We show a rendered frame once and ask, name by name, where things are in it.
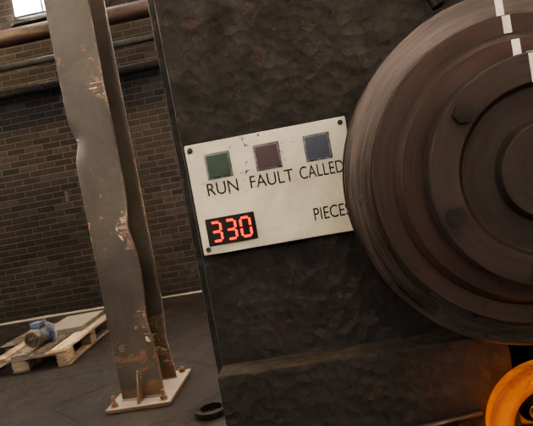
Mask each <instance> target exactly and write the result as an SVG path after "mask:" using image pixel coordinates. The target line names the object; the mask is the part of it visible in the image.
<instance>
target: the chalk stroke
mask: <svg viewBox="0 0 533 426"><path fill-rule="evenodd" d="M494 3H495V9H496V15H497V16H501V15H504V10H503V0H494ZM502 22H503V32H504V34H506V33H510V32H512V27H511V21H510V16H509V15H504V16H502ZM511 43H512V48H513V55H518V54H520V53H522V52H521V47H520V42H519V38H518V39H513V40H511ZM528 55H529V61H530V71H531V77H532V82H533V52H530V53H528Z"/></svg>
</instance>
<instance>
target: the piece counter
mask: <svg viewBox="0 0 533 426"><path fill-rule="evenodd" d="M240 218H241V219H244V218H248V216H241V217H240ZM241 219H239V225H240V226H241V227H242V222H241ZM248 220H249V225H251V221H250V218H248ZM226 221H234V220H233V218H232V219H227V220H226ZM234 227H237V226H236V221H234ZM234 227H233V228H228V231H231V230H235V228H234ZM219 228H220V230H222V225H221V223H219ZM220 230H218V231H213V233H217V232H220ZM240 230H241V235H242V236H245V238H247V237H251V234H253V231H252V227H250V233H251V234H248V235H244V232H243V228H241V229H240ZM235 233H236V237H238V236H239V235H238V230H237V229H236V230H235ZM221 237H222V239H224V238H223V232H221ZM236 237H233V238H229V240H233V239H237V238H236ZM222 239H219V240H215V243H217V242H221V241H222Z"/></svg>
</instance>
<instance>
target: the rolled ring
mask: <svg viewBox="0 0 533 426"><path fill-rule="evenodd" d="M532 394H533V359H532V360H530V361H527V362H525V363H522V364H520V365H518V366H516V367H515V368H513V369H511V370H510V371H508V372H507V373H506V374H505V375H504V376H503V377H502V378H501V379H500V380H499V381H498V383H497V384H496V386H495V387H494V389H493V391H492V393H491V395H490V397H489V400H488V403H487V406H486V426H514V420H515V417H516V414H517V411H518V410H519V407H520V406H521V404H522V403H523V402H524V401H525V399H526V398H528V397H529V396H530V395H532Z"/></svg>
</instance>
